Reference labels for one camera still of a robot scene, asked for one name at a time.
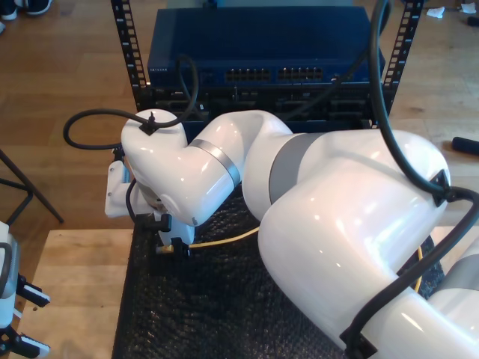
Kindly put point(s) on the black metal stool frame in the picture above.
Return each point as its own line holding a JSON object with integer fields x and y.
{"x": 31, "y": 187}

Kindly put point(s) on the black bubble mat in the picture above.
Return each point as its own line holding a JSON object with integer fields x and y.
{"x": 209, "y": 299}

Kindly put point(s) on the black perforated rack post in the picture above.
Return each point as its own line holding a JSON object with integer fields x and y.
{"x": 137, "y": 98}
{"x": 389, "y": 98}

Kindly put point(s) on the blue network switch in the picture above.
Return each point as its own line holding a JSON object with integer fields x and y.
{"x": 262, "y": 37}

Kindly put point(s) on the dark shoe white sole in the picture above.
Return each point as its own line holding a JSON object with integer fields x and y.
{"x": 8, "y": 14}
{"x": 39, "y": 6}

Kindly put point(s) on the small black object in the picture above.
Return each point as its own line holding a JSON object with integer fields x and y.
{"x": 473, "y": 21}

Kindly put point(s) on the blue recessed rack panel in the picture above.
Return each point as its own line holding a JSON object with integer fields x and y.
{"x": 329, "y": 125}

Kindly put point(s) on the black cylinder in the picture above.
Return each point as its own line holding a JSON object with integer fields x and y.
{"x": 466, "y": 146}

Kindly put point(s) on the pale shoe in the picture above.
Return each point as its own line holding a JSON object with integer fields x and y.
{"x": 2, "y": 28}

